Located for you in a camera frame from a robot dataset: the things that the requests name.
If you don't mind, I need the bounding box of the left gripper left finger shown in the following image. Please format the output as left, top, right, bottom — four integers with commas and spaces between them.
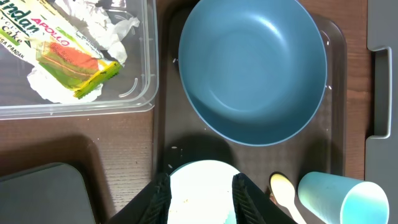
107, 172, 172, 224

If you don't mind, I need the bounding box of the pale yellow spoon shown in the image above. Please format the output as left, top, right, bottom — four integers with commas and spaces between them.
270, 173, 307, 224

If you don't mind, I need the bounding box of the crumpled white tissue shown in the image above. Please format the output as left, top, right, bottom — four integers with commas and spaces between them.
27, 0, 140, 104

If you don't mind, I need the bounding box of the dark brown serving tray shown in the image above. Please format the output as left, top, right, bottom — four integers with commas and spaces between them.
152, 0, 348, 224

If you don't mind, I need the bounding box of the green snack wrapper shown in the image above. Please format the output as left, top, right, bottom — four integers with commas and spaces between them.
1, 0, 122, 98

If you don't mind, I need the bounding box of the light blue cup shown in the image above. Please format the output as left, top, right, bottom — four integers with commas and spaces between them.
298, 172, 389, 224

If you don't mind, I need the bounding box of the clear plastic bin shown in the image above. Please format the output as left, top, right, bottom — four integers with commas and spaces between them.
1, 0, 159, 120

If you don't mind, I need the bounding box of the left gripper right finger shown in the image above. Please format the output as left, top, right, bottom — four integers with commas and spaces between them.
232, 173, 296, 224

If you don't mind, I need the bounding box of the large blue bowl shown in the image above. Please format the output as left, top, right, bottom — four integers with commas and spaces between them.
178, 0, 328, 146

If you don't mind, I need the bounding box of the small bowl with rice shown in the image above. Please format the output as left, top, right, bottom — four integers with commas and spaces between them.
167, 160, 239, 224

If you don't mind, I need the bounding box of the black bin lid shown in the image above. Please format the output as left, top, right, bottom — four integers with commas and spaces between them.
1, 163, 96, 224

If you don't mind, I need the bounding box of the grey dishwasher rack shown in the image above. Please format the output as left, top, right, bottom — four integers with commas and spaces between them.
365, 0, 397, 224

